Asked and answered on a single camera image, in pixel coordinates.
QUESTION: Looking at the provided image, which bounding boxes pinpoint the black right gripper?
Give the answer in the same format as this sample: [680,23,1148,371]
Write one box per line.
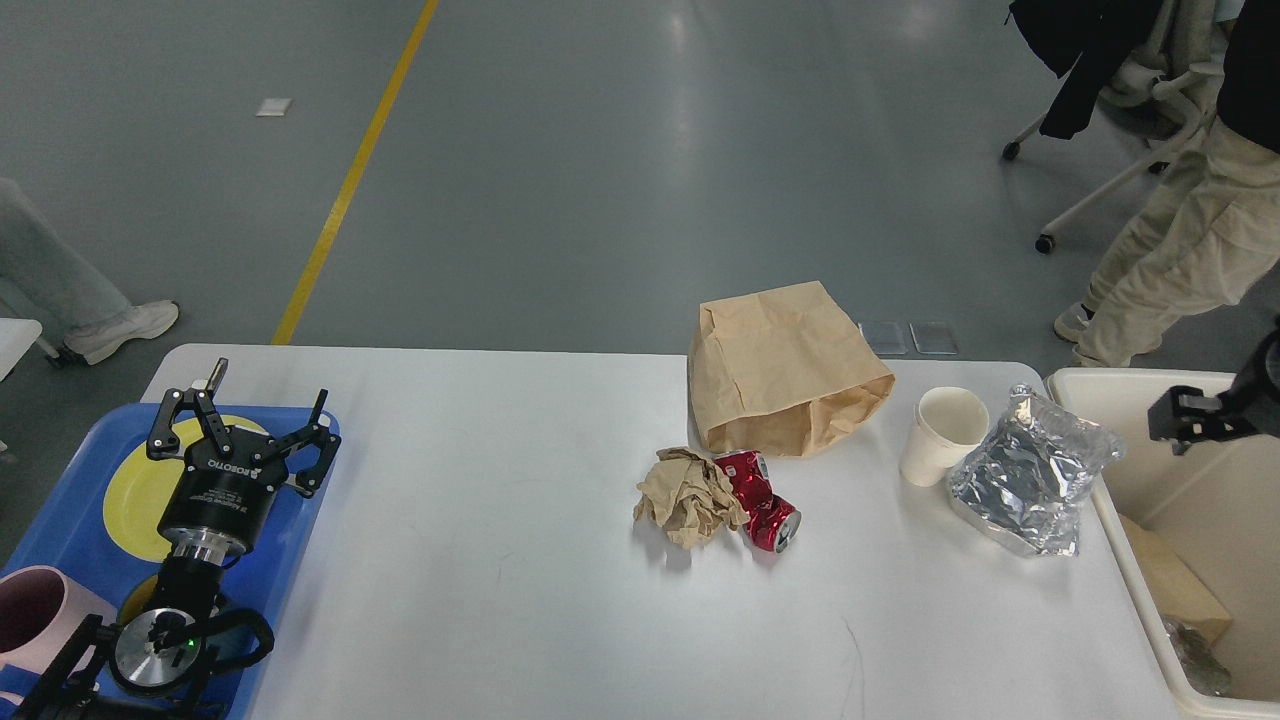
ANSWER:
[1147,331,1279,456]

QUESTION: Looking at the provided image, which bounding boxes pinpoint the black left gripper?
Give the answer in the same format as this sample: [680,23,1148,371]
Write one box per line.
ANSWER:
[145,357,340,561]

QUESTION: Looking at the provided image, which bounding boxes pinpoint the yellow plastic plate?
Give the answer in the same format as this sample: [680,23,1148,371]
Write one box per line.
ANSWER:
[102,413,271,562]

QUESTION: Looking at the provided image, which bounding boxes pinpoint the crushed clear plastic bottle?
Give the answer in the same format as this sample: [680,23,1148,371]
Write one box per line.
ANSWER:
[943,384,1128,557]

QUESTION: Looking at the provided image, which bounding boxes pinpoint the brown paper bag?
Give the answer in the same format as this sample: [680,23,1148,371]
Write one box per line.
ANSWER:
[687,281,895,457]
[1120,515,1233,646]

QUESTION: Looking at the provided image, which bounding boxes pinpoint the white paper cup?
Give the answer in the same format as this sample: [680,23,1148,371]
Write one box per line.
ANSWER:
[899,386,991,487]

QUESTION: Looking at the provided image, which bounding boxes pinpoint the aluminium foil sheet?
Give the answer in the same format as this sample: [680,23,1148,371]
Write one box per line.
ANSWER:
[1161,616,1233,697]

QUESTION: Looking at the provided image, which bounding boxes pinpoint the pink ribbed mug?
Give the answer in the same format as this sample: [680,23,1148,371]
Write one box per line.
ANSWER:
[1,565,118,719]

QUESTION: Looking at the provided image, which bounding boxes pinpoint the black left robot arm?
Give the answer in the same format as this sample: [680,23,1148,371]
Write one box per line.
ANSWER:
[3,359,340,719]

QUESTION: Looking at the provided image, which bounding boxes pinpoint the beige plastic bin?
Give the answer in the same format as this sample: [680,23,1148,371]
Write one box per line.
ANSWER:
[1047,368,1279,719]

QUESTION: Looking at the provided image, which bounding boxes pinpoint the person in beige trousers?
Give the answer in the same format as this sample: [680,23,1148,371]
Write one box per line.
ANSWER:
[1053,1,1279,368]

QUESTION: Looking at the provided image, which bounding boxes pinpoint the passer-by white shoe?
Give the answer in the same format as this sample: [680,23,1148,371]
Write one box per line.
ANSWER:
[0,178,180,366]

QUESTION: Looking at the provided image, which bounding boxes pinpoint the white cart leg with caster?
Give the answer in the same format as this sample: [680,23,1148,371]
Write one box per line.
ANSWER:
[1,300,81,368]

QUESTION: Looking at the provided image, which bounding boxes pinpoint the small white side table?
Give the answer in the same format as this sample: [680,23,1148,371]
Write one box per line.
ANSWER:
[0,316,44,380]

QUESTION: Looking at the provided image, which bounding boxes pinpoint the clear floor plate right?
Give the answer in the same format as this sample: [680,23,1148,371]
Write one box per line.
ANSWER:
[909,322,960,356]

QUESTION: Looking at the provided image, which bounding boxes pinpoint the clear floor plate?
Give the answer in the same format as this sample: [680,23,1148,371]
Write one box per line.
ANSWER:
[858,322,908,357]
[909,322,960,356]

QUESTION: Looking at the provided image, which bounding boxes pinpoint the white wheeled chair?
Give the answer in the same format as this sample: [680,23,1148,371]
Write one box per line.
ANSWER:
[1002,0,1251,255]

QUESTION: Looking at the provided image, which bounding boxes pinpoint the clear floor plate left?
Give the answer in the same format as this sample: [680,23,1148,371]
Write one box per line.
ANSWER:
[858,322,908,357]

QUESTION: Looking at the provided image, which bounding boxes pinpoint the crushed red soda can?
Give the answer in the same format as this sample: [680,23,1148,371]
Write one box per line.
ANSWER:
[712,450,803,553]

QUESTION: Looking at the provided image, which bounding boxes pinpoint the crumpled brown paper ball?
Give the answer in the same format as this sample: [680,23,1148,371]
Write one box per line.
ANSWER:
[634,447,749,551]

